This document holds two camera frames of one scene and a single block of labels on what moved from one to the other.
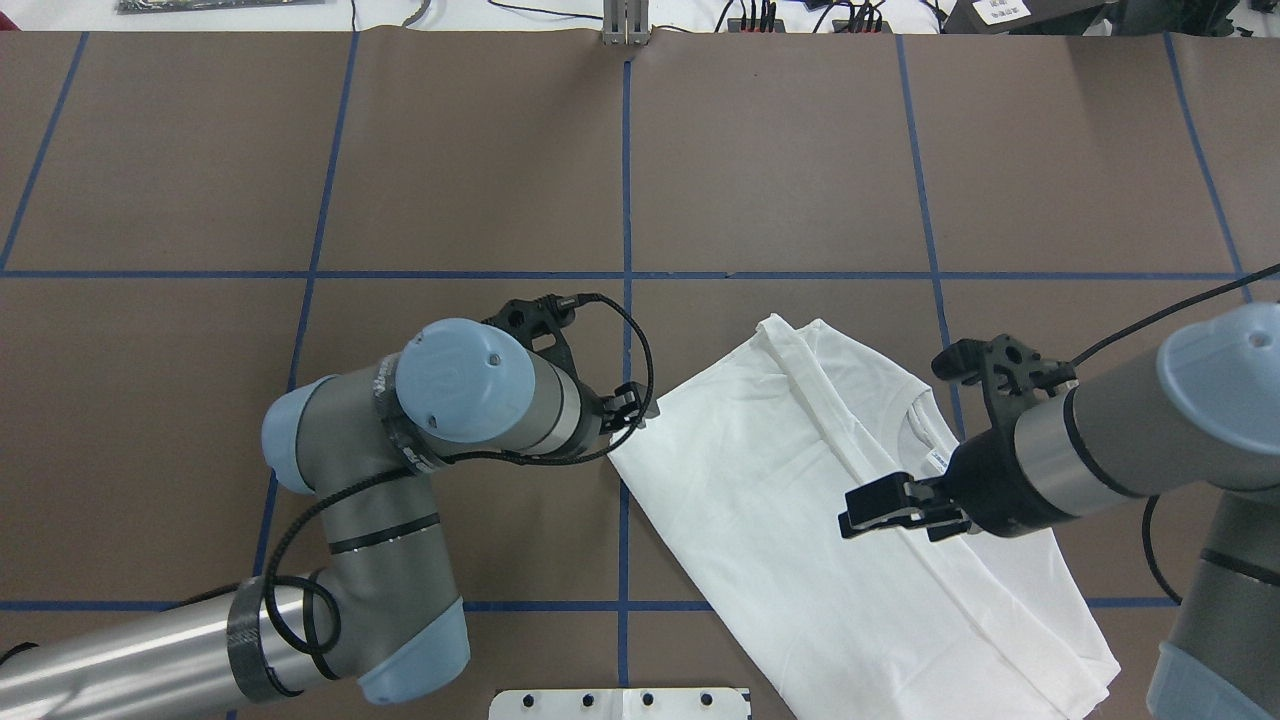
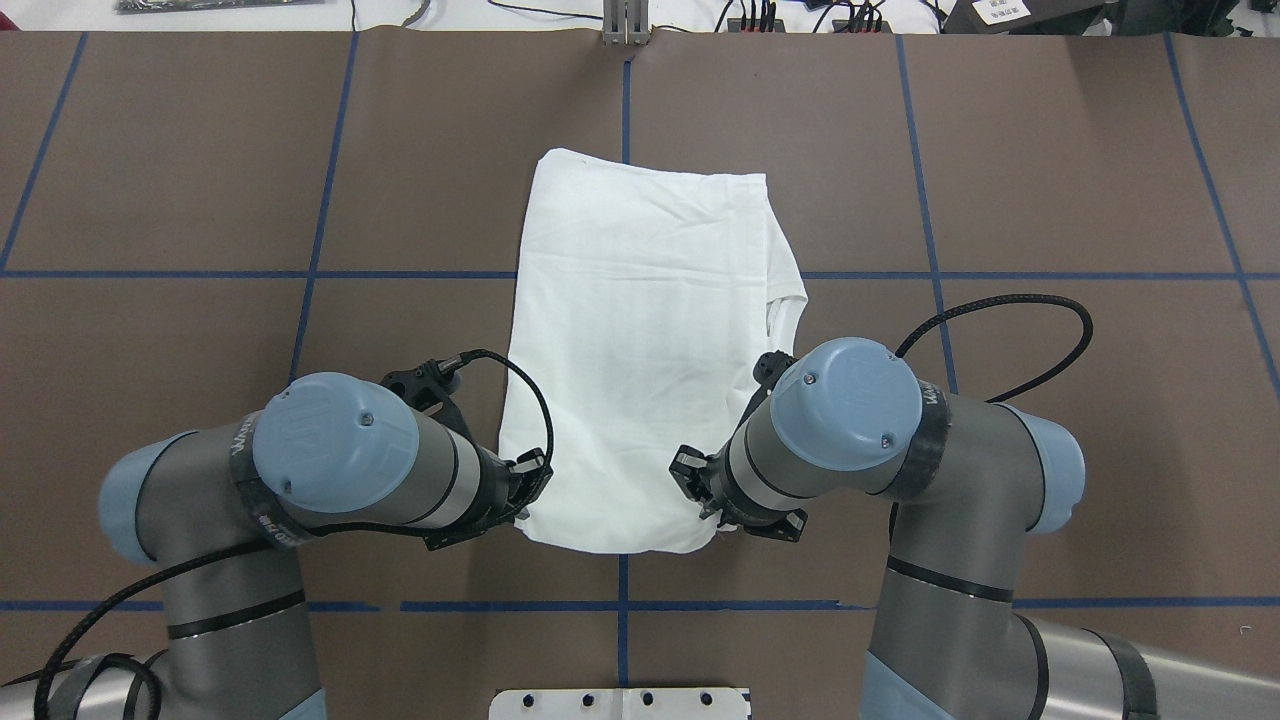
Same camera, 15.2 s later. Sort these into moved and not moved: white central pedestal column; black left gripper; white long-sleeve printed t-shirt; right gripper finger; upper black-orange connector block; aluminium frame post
Moved: black left gripper; right gripper finger; white long-sleeve printed t-shirt
Not moved: upper black-orange connector block; aluminium frame post; white central pedestal column
